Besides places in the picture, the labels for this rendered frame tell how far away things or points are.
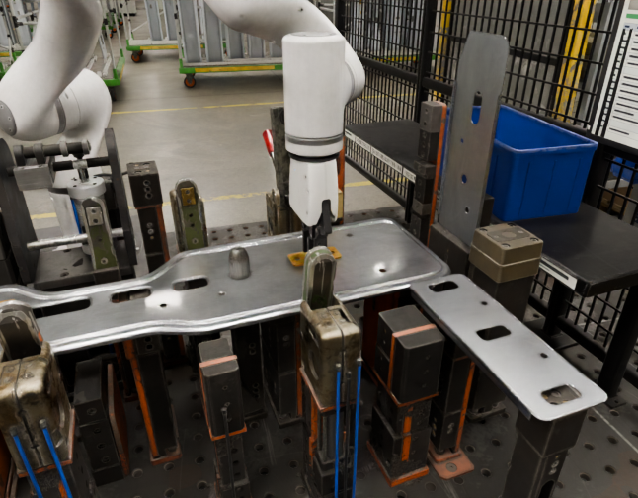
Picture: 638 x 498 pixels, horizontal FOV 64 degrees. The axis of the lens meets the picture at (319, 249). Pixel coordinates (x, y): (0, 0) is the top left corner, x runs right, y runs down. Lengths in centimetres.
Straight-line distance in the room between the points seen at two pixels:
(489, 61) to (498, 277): 32
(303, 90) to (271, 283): 29
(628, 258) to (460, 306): 29
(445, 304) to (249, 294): 29
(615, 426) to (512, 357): 45
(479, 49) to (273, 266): 46
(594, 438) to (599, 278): 34
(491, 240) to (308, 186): 29
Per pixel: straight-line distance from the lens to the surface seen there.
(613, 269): 88
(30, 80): 114
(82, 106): 121
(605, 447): 106
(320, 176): 73
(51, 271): 99
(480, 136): 86
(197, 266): 85
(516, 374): 66
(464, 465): 94
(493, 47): 84
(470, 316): 74
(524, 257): 83
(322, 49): 70
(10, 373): 65
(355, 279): 79
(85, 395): 85
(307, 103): 71
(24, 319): 64
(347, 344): 62
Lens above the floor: 142
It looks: 29 degrees down
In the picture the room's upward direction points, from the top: straight up
